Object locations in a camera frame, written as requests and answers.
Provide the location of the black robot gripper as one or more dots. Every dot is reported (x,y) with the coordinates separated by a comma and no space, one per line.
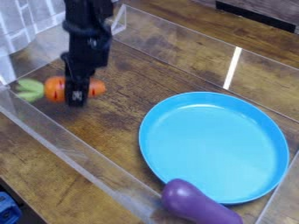
(90,41)

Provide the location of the orange toy carrot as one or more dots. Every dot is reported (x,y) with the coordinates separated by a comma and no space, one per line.
(32,90)

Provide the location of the blue round plastic tray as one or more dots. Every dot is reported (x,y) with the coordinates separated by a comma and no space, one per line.
(218,142)

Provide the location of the white checkered curtain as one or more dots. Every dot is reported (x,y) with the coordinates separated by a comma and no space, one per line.
(23,19)

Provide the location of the blue plastic object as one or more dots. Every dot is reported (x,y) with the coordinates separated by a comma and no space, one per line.
(10,210)

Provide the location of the purple toy eggplant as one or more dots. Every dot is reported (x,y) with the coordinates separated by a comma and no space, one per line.
(189,203)

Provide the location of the dark baseboard strip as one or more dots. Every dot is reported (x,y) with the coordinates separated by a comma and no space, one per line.
(255,16)

